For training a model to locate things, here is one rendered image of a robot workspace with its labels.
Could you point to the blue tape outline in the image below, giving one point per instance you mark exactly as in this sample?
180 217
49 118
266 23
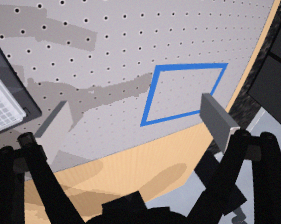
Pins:
170 67

